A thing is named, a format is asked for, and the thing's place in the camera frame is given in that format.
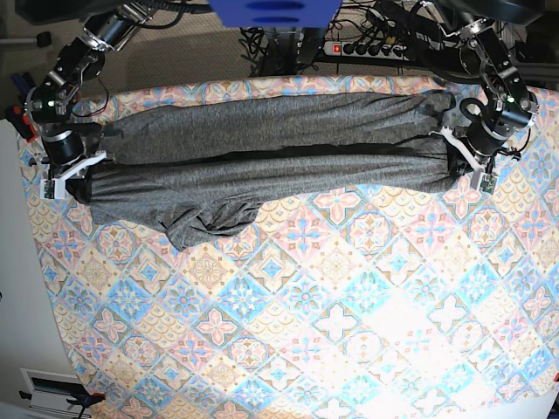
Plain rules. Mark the white vent panel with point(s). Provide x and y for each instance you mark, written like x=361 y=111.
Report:
x=47 y=393

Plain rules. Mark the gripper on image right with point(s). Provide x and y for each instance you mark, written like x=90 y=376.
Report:
x=474 y=149

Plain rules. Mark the grey t-shirt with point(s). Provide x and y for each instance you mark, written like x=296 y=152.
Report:
x=200 y=173

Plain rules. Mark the patterned tablecloth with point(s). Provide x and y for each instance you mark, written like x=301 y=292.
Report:
x=365 y=301

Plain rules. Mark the red black clamp left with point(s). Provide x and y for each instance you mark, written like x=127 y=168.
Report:
x=16 y=116

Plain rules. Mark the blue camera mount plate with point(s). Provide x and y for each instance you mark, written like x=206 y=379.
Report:
x=275 y=13

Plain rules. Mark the white power strip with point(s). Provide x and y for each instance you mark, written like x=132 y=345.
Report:
x=364 y=50

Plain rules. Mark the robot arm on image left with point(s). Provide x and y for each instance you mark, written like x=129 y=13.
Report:
x=49 y=106

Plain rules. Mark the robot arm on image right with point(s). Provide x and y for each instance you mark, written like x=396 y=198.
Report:
x=495 y=72

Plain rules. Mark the black orange clamp bottom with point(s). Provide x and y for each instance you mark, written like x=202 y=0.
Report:
x=86 y=400

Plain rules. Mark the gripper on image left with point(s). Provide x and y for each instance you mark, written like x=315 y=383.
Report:
x=69 y=151

